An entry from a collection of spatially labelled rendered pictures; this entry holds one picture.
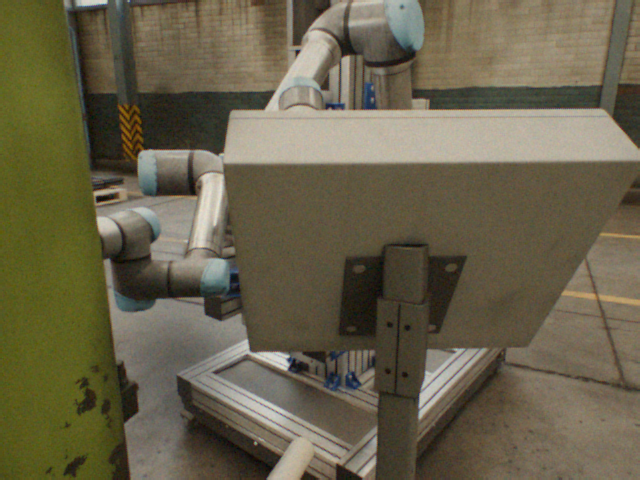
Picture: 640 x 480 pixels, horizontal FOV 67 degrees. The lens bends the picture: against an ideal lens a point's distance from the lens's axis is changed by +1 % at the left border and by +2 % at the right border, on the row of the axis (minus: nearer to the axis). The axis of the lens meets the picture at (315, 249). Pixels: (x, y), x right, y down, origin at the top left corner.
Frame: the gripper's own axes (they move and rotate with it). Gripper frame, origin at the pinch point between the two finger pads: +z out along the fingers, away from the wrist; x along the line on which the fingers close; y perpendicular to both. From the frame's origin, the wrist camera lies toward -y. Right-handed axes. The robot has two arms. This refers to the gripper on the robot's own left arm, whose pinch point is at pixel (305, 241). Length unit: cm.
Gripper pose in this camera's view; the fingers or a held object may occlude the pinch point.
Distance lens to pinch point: 63.1
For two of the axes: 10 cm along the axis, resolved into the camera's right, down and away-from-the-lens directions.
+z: 0.4, 7.2, -6.9
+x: 10.0, -0.1, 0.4
